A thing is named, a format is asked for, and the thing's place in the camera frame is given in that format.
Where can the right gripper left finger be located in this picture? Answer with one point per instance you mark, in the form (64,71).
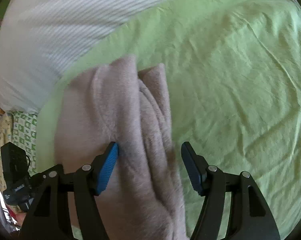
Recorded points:
(48,216)

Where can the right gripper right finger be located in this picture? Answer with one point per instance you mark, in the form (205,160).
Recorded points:
(250,216)

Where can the beige knitted sweater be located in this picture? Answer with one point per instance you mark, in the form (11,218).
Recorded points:
(116,102)

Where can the person's left hand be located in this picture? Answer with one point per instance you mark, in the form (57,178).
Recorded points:
(20,217)

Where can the yellow cartoon print pillow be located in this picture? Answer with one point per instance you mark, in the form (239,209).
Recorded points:
(6,130)

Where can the green white patterned pillow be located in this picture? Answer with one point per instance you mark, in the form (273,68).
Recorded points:
(25,136)

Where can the white striped pillow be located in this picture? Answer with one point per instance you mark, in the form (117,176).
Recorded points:
(44,43)

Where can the green bed sheet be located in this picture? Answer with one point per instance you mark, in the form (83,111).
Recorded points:
(233,69)

